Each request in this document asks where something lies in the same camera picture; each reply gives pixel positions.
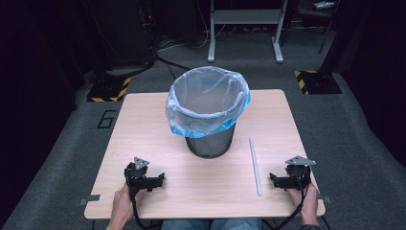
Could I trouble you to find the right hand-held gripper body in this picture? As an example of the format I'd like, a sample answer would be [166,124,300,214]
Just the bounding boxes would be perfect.
[281,155,317,192]

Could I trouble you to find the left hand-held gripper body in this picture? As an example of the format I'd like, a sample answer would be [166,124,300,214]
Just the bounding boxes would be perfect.
[124,156,155,194]

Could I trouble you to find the person's left hand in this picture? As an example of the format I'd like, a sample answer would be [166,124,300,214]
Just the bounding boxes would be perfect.
[109,183,147,224]

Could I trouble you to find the person's right hand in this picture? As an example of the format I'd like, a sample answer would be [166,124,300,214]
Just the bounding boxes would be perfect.
[286,183,321,225]

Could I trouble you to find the white plastic tube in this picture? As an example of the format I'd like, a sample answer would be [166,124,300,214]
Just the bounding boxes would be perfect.
[248,137,263,196]

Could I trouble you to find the black mesh waste bin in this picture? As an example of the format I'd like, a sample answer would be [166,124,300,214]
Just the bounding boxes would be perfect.
[184,122,237,160]

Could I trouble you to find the person's blue jeans legs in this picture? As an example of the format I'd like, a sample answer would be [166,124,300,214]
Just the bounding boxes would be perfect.
[160,218,263,230]

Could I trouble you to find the black stand base hazard tape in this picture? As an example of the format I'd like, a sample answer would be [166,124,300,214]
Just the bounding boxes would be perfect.
[293,69,344,96]
[86,74,132,104]

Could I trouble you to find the translucent blue plastic bin bag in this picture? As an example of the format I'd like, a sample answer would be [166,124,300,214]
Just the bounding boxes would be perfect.
[164,65,252,139]

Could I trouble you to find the black equipment cabinet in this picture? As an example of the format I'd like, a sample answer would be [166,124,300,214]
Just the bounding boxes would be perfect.
[83,0,158,73]

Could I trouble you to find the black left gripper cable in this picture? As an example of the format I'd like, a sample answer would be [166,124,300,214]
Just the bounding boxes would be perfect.
[126,186,162,230]

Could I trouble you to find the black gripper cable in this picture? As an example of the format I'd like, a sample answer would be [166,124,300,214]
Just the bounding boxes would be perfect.
[126,186,162,230]
[261,183,310,230]

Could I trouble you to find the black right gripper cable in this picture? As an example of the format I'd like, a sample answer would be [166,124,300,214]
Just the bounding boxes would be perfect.
[261,183,310,230]

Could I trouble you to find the black floor cable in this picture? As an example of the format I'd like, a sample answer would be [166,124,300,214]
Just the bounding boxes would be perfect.
[154,52,192,81]

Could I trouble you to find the white metal desk frame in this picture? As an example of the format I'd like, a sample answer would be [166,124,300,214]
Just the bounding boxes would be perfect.
[207,0,289,64]

